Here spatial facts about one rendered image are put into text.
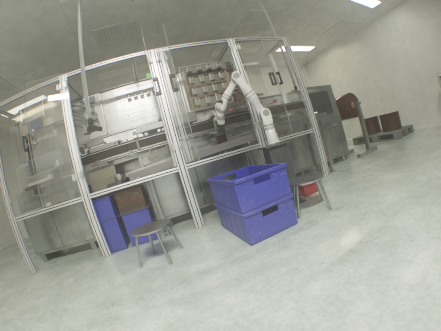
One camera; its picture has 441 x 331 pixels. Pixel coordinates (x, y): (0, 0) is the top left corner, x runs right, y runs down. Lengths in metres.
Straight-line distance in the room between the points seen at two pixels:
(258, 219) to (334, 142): 2.17
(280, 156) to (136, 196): 1.32
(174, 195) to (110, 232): 0.75
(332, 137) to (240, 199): 2.22
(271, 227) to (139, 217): 1.20
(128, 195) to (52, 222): 1.04
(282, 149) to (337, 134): 1.61
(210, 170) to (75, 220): 1.57
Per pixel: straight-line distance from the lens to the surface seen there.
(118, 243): 2.18
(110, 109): 2.69
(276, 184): 1.42
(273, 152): 1.87
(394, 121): 4.73
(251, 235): 1.39
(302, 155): 2.90
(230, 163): 2.42
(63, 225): 2.60
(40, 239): 2.80
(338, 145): 3.36
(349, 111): 3.57
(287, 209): 1.49
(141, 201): 2.07
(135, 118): 2.62
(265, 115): 1.93
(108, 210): 2.12
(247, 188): 1.32
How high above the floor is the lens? 0.61
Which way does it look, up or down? 3 degrees down
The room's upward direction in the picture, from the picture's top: 16 degrees counter-clockwise
